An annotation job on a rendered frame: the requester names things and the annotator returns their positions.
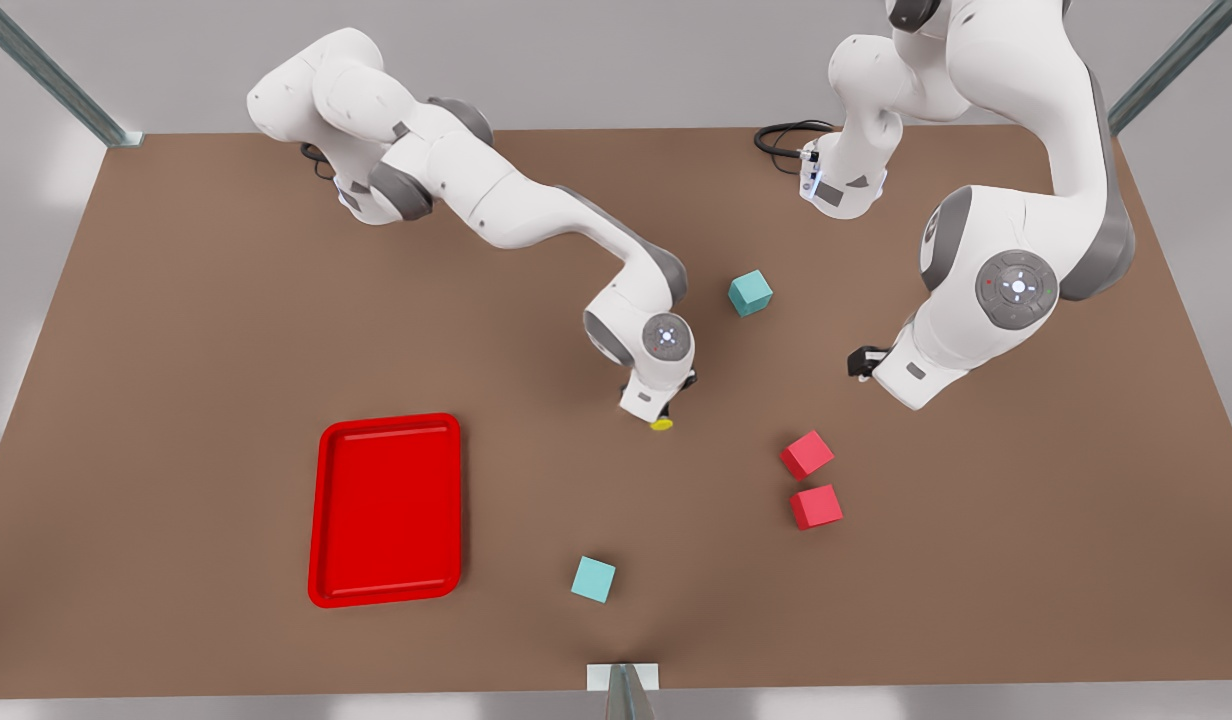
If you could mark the small yellow block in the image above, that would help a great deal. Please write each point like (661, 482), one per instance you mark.
(662, 424)

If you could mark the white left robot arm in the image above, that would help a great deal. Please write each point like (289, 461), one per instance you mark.
(996, 270)

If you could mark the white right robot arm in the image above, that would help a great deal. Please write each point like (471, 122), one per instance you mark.
(496, 200)

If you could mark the red cube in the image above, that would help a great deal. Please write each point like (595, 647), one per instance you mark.
(807, 454)
(816, 506)

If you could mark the teal cube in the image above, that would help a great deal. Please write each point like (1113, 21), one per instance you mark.
(593, 579)
(751, 292)

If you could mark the red rectangular tray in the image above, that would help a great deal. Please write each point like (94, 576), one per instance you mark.
(386, 510)

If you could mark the silver frame post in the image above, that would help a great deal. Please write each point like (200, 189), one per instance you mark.
(624, 690)
(46, 70)
(1171, 62)

